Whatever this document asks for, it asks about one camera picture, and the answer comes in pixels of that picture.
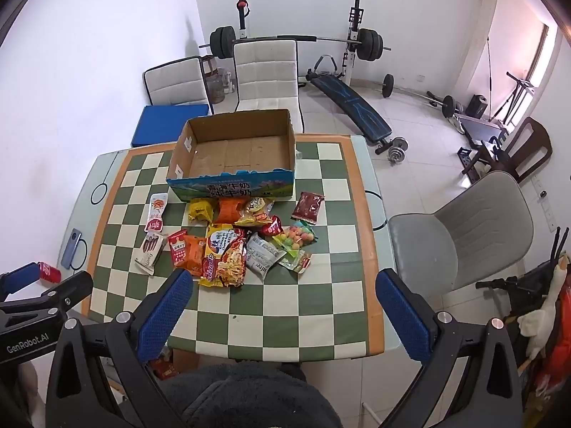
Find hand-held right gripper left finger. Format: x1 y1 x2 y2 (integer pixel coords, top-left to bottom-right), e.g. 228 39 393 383
45 269 196 428

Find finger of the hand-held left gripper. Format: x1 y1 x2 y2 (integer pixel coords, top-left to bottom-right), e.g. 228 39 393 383
0 262 42 301
0 271 94 322

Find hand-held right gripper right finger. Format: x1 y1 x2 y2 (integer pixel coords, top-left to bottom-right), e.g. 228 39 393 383
375 269 524 428

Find white packet with dark sticks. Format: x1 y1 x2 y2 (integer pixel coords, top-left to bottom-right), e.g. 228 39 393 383
134 232 168 276

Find orange red snack packet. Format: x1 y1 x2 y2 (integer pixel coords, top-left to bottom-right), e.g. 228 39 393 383
168 229 206 277

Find large yellow noodle packet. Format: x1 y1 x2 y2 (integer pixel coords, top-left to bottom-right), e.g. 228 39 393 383
199 223 248 288

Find long white red snack packet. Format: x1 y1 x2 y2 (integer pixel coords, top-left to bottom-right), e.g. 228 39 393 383
143 193 170 233

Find small yellow snack packet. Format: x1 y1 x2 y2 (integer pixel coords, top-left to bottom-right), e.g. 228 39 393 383
187 197 216 224

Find white grey snack packet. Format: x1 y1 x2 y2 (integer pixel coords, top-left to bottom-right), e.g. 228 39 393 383
245 232 286 282

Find clear snack packet red label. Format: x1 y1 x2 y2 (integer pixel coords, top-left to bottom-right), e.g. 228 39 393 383
279 250 313 274

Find plain orange snack packet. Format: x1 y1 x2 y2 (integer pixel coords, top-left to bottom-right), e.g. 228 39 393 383
214 197 246 224

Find colourful candy balls packet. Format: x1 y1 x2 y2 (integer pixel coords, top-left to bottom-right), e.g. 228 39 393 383
277 220 317 251

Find yellow clear snack packet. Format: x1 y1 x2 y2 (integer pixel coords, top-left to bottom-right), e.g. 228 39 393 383
234 196 275 227

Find red triangular snack packet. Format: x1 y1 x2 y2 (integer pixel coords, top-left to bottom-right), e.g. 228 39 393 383
260 215 284 238

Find dark red snack packet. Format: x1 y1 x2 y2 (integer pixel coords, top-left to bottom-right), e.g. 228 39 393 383
292 191 325 224

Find blue printed cardboard box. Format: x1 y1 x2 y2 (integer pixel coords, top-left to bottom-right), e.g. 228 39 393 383
166 108 297 203

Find blue grey phone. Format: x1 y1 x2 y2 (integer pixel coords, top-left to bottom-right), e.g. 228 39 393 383
62 228 83 270

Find green white checkered tablecloth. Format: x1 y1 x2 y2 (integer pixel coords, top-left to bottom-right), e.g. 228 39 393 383
88 140 385 364

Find person's dark fleece clothing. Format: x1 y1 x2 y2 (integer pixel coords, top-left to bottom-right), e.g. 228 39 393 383
158 361 344 428

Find grey shell chair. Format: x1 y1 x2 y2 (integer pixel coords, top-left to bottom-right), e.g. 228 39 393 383
387 172 535 304

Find white plush goose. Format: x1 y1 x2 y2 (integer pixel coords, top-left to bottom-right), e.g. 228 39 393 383
517 263 569 360

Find orange red cloth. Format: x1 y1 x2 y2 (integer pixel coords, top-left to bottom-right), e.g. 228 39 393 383
531 276 571 406

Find small chrome dumbbell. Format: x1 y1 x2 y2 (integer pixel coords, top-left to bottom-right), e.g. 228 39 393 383
387 139 410 163

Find black router antennas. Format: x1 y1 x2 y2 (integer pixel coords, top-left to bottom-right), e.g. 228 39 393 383
551 227 571 268

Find white power strip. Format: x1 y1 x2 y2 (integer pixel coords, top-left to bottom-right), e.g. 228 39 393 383
533 177 556 228

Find blue cushion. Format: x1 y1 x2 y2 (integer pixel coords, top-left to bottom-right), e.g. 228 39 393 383
130 104 211 148

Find dark wooden chair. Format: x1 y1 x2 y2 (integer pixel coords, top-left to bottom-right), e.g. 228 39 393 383
461 117 553 183

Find black sit-up bench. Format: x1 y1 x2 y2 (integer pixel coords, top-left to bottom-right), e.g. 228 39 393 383
305 53 393 154

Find long barbell with small plates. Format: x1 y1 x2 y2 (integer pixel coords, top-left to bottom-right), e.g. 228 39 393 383
382 73 465 119

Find low white padded chair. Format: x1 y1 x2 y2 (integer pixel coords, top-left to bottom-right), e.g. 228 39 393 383
143 56 215 114

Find clear water jug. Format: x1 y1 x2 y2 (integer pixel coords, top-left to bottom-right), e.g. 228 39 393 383
209 68 228 104

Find black metal stand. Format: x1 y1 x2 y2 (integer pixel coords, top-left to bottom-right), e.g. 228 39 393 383
488 71 536 123

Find wide white padded chair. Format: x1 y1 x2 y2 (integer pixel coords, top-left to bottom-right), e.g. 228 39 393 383
233 39 305 133

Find barbell with black plates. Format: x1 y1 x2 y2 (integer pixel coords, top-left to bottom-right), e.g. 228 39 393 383
198 27 392 62

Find white squat rack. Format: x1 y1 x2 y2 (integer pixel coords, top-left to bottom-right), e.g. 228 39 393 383
236 0 364 87

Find black cable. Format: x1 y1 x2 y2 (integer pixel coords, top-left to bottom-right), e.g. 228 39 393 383
76 238 93 272

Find black handlebar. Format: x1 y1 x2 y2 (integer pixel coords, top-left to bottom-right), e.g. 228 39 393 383
475 275 554 306

